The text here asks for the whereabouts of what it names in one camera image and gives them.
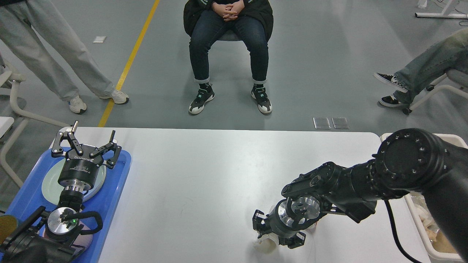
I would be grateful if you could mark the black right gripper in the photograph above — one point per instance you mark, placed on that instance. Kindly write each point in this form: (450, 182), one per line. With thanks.
(287, 219)

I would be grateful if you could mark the floor socket plate right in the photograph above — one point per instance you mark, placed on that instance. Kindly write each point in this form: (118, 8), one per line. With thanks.
(340, 123)

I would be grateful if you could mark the beige plastic bin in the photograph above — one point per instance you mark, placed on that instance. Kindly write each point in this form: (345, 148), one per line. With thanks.
(433, 256)

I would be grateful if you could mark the blue plastic tray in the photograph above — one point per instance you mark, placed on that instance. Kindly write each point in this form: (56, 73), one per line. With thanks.
(105, 201)

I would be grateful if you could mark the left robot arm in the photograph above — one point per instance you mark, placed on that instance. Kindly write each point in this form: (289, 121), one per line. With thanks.
(63, 233)

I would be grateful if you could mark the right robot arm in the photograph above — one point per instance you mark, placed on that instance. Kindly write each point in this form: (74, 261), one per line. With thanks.
(407, 160)

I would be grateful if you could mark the aluminium foil tray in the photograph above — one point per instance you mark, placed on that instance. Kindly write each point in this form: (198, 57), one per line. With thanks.
(420, 205)

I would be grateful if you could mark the brown paper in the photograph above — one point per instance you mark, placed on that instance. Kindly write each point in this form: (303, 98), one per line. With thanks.
(431, 228)

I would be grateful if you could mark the white paper cup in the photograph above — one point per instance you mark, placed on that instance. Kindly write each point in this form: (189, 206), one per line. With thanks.
(267, 243)

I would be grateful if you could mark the large brown paper bag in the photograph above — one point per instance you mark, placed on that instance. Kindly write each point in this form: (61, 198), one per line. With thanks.
(441, 243)

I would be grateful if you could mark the white desk leg far right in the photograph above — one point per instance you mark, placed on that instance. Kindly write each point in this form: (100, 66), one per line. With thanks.
(445, 13)

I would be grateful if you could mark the crushed red can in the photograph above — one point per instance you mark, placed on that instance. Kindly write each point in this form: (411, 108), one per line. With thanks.
(312, 223)

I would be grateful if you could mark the green plate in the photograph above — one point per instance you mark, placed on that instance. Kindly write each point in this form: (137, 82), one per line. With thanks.
(50, 187)

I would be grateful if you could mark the floor socket plate left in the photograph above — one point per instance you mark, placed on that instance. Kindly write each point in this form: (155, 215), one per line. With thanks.
(322, 123)

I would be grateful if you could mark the white paper scrap on floor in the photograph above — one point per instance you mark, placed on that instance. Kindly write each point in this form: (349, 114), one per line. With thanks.
(99, 39)

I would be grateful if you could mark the seated person dark jeans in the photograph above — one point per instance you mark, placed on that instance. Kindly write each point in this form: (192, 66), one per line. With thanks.
(205, 21)

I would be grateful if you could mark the chair under middle person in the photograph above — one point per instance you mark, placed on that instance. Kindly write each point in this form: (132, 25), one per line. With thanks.
(229, 36)

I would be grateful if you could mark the white office chair right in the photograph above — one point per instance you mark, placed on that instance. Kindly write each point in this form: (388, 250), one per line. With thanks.
(434, 87)

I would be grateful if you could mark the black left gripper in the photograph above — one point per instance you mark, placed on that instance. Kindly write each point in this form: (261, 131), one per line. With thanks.
(79, 170)

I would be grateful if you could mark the floor socket plate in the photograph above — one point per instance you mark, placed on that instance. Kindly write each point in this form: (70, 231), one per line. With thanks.
(322, 123)
(340, 123)

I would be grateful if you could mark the seated person on right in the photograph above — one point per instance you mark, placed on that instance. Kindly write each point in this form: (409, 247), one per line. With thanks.
(449, 53)

